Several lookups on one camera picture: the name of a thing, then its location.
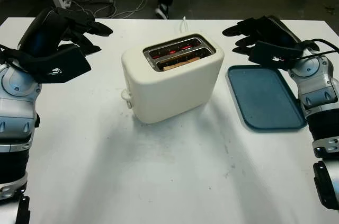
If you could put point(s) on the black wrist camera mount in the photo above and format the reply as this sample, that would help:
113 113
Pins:
272 54
61 65

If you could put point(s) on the blue plastic tray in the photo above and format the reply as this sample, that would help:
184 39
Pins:
265 97

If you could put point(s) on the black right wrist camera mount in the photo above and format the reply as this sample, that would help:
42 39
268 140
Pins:
272 54

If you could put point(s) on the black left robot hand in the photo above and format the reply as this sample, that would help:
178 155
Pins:
47 30

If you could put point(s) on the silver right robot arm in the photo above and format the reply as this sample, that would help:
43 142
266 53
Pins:
317 89

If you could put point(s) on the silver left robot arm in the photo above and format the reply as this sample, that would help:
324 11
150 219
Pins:
16 97

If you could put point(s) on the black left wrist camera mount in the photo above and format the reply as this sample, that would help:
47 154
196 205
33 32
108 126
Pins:
61 65

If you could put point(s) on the browned toast slice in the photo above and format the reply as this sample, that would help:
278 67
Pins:
180 63

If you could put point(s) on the cream two-slot toaster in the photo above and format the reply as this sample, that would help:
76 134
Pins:
169 94

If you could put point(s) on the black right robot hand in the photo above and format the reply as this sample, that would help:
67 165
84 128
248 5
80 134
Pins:
272 30

